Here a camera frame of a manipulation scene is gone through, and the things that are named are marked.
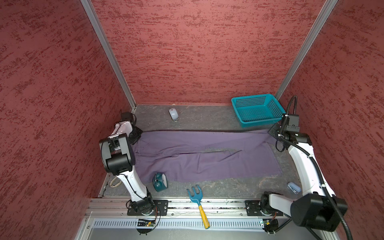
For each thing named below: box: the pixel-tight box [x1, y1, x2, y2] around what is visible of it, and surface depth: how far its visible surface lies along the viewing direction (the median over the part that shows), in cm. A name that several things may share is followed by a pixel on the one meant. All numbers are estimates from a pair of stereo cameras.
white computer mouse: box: [168, 108, 179, 122], surface depth 109 cm
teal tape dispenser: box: [152, 172, 168, 192], surface depth 77 cm
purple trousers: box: [133, 129, 282, 183], surface depth 91 cm
